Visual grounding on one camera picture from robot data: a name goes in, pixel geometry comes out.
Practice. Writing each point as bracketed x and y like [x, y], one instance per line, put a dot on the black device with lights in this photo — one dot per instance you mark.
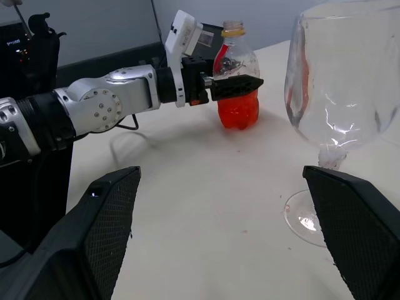
[12, 62]

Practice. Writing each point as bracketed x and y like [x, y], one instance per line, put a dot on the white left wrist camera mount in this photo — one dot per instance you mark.
[179, 37]

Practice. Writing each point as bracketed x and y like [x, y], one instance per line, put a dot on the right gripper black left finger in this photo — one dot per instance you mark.
[81, 243]

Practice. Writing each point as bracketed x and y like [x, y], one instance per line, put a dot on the black bulky object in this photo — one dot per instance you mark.
[43, 56]

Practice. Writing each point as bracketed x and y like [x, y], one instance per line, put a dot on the black robot torso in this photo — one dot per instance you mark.
[37, 187]

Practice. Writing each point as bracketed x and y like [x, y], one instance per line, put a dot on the clear wine glass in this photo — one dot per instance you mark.
[337, 78]

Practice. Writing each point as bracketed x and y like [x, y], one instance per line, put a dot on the thin grey rod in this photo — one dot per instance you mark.
[22, 20]

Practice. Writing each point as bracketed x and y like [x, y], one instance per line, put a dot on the plastic bottle with red drink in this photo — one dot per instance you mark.
[237, 109]

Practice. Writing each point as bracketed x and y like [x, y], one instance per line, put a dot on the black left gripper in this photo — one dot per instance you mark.
[193, 78]

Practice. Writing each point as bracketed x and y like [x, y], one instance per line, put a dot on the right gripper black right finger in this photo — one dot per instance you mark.
[362, 237]

